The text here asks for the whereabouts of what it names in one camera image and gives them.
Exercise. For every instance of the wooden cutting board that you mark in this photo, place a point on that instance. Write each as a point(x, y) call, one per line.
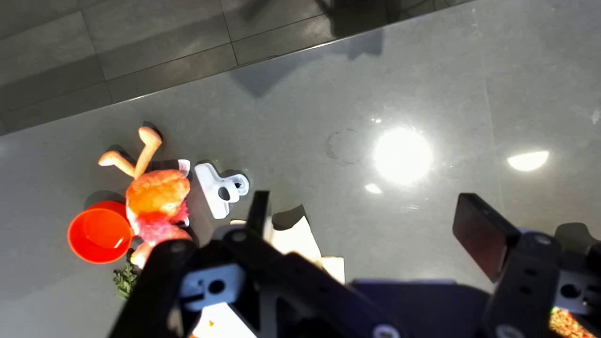
point(301, 241)

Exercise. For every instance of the orange plush toy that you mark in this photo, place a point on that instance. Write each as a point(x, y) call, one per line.
point(156, 194)

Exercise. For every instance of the white plastic clip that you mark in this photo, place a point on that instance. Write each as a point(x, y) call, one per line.
point(216, 185)

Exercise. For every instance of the red plastic bowl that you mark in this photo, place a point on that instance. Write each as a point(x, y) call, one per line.
point(96, 234)

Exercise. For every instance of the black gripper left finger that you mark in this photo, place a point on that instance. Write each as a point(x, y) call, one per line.
point(293, 294)

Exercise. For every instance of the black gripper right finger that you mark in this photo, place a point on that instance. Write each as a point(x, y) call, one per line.
point(485, 235)

